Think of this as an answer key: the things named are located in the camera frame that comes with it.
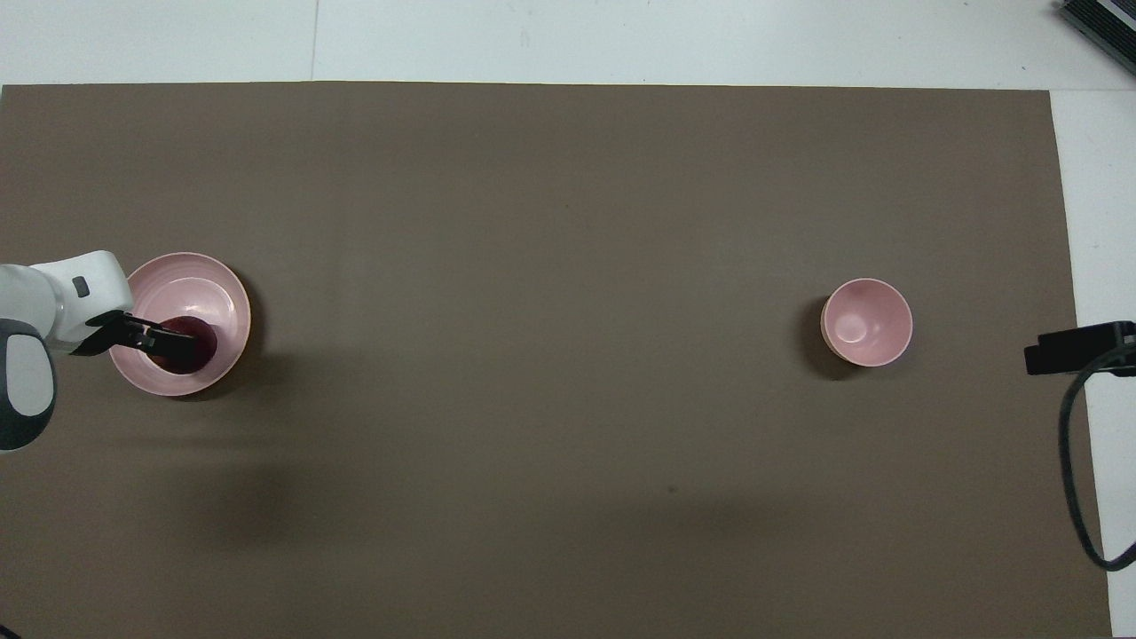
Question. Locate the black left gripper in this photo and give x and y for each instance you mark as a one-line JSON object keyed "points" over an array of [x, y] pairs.
{"points": [[111, 335]]}

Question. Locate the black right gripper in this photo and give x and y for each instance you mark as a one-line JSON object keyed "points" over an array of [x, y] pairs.
{"points": [[1123, 346]]}

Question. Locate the dark red apple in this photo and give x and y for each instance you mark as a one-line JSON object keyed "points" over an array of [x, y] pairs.
{"points": [[202, 355]]}

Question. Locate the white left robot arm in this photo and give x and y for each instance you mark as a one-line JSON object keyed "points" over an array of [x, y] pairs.
{"points": [[35, 293]]}

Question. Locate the pink plate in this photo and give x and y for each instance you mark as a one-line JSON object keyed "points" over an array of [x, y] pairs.
{"points": [[222, 293]]}

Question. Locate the pink bowl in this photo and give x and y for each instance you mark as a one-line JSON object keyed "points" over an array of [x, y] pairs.
{"points": [[874, 324]]}

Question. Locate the grey ribbed device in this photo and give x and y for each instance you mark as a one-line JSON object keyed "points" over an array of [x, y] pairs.
{"points": [[1105, 22]]}

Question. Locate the brown table mat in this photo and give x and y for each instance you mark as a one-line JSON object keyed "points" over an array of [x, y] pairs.
{"points": [[568, 266]]}

